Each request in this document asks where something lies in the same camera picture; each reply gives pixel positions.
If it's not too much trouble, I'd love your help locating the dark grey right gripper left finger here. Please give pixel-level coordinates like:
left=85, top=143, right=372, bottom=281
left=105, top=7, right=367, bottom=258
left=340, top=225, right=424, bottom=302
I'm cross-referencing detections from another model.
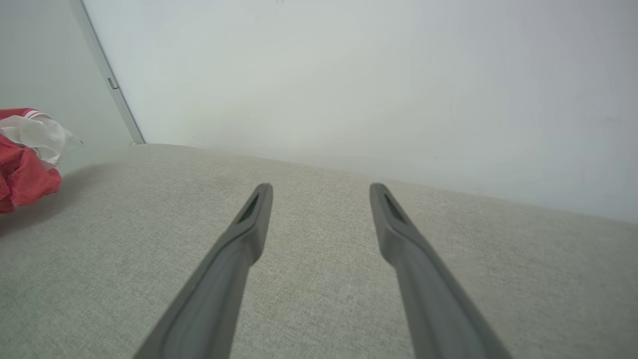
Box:
left=134, top=183, right=274, bottom=359

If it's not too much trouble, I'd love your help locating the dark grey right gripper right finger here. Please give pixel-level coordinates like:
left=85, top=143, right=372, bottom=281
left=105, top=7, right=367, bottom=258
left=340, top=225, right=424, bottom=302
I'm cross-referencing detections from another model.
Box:
left=370, top=183, right=513, bottom=359

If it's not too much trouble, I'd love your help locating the red and white garment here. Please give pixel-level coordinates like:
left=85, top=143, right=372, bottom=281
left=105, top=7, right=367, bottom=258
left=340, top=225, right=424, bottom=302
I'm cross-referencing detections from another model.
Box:
left=0, top=107, right=84, bottom=215

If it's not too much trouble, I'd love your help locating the grey metal wall trim strip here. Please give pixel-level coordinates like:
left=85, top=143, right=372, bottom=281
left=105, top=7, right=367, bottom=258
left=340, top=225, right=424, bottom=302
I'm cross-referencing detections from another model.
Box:
left=69, top=0, right=146, bottom=145

